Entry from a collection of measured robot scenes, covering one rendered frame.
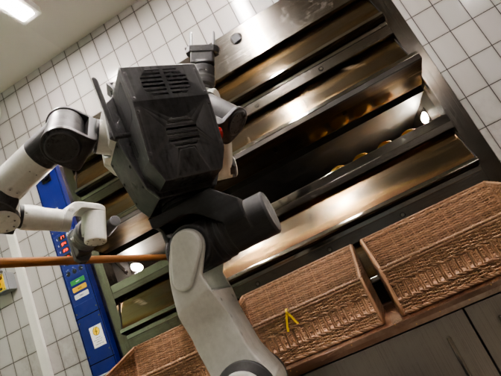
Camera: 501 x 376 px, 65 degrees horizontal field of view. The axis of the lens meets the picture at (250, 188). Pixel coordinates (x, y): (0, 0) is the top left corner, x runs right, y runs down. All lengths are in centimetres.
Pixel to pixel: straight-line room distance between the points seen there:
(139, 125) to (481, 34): 158
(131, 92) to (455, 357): 109
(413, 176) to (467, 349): 79
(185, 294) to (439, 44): 157
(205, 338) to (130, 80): 62
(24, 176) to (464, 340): 123
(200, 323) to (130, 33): 188
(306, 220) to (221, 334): 98
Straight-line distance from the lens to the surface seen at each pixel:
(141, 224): 206
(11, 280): 260
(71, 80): 263
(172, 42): 234
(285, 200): 185
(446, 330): 128
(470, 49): 204
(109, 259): 170
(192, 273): 94
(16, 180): 113
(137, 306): 214
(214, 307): 95
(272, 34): 214
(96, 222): 129
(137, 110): 95
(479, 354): 130
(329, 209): 182
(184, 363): 149
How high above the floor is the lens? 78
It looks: 16 degrees up
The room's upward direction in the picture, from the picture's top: 25 degrees counter-clockwise
